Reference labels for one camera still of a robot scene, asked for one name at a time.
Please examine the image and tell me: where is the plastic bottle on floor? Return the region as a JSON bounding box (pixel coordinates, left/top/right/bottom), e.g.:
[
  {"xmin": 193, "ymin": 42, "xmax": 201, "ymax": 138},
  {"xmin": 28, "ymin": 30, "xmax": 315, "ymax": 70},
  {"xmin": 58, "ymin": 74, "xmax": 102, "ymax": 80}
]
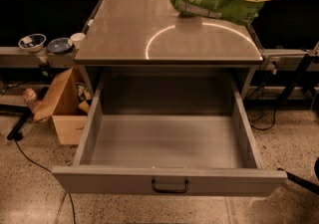
[{"xmin": 22, "ymin": 88, "xmax": 41, "ymax": 113}]

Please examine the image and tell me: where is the black stand leg left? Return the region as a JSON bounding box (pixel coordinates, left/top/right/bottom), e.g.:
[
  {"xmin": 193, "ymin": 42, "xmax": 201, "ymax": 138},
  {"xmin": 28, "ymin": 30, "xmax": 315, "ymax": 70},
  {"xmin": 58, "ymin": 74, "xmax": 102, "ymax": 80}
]
[{"xmin": 0, "ymin": 103, "xmax": 33, "ymax": 142}]

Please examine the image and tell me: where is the black drawer handle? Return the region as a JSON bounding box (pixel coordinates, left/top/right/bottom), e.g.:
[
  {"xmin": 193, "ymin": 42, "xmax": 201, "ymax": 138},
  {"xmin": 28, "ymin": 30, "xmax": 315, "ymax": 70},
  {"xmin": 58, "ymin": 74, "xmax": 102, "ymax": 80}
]
[{"xmin": 152, "ymin": 179, "xmax": 189, "ymax": 194}]

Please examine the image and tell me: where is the dark blue bowl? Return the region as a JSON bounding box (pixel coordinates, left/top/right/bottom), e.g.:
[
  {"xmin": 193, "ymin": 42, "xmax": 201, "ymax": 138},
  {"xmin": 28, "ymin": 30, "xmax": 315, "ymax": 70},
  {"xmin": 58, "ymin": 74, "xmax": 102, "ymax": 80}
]
[{"xmin": 47, "ymin": 38, "xmax": 74, "ymax": 55}]

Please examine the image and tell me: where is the grey side shelf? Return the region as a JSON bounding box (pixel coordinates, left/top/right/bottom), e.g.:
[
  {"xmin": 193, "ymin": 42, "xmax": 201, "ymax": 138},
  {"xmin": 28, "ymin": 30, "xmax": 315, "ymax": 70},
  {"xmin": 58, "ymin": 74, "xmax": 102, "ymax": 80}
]
[{"xmin": 0, "ymin": 47, "xmax": 75, "ymax": 68}]

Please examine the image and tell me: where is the small white cup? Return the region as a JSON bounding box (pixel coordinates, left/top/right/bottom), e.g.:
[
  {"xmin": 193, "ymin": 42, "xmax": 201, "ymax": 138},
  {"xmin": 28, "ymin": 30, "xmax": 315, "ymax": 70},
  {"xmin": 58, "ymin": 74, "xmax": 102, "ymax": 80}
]
[{"xmin": 71, "ymin": 33, "xmax": 86, "ymax": 49}]

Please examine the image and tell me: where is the blue patterned bowl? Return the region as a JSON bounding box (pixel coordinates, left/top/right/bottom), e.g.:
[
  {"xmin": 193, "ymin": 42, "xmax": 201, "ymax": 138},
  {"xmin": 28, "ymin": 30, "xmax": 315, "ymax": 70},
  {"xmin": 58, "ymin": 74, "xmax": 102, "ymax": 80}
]
[{"xmin": 18, "ymin": 34, "xmax": 47, "ymax": 53}]

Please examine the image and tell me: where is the black stand leg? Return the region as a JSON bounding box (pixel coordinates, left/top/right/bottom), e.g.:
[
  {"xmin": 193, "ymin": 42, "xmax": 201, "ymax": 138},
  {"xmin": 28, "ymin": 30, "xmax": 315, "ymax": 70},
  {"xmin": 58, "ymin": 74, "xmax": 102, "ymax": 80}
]
[
  {"xmin": 285, "ymin": 157, "xmax": 319, "ymax": 195},
  {"xmin": 0, "ymin": 103, "xmax": 33, "ymax": 142}
]

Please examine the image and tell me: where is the black cable right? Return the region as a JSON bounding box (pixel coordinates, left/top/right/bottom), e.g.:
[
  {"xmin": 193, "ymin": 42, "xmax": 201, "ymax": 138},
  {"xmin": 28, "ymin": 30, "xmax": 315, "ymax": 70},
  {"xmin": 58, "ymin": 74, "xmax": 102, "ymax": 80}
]
[{"xmin": 247, "ymin": 72, "xmax": 280, "ymax": 131}]

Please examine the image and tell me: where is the black floor cable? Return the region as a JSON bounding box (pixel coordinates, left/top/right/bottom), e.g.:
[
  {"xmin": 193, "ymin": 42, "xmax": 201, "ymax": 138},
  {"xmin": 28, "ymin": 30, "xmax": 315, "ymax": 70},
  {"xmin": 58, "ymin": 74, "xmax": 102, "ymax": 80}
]
[{"xmin": 13, "ymin": 139, "xmax": 77, "ymax": 224}]

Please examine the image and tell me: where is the grey open top drawer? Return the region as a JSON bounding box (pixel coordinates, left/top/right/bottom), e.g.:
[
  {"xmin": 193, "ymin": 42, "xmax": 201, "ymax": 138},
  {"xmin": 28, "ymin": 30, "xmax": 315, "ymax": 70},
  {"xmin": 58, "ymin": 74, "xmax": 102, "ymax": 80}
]
[{"xmin": 51, "ymin": 72, "xmax": 288, "ymax": 198}]

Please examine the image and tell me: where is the black stand leg right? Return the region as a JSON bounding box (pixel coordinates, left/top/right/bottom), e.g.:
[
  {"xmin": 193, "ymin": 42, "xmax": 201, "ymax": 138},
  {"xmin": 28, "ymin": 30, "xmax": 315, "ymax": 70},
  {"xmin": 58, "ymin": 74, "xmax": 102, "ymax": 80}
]
[{"xmin": 285, "ymin": 157, "xmax": 319, "ymax": 195}]

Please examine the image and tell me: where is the grey metal cabinet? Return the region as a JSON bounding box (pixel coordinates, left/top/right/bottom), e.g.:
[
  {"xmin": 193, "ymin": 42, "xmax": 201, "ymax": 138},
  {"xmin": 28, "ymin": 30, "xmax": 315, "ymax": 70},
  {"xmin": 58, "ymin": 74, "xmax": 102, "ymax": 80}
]
[{"xmin": 75, "ymin": 0, "xmax": 262, "ymax": 118}]

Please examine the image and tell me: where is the cardboard box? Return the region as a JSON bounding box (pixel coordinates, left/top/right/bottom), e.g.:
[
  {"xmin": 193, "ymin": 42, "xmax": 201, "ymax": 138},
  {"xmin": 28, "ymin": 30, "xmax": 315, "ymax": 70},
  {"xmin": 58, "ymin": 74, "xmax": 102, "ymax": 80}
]
[{"xmin": 33, "ymin": 68, "xmax": 87, "ymax": 145}]

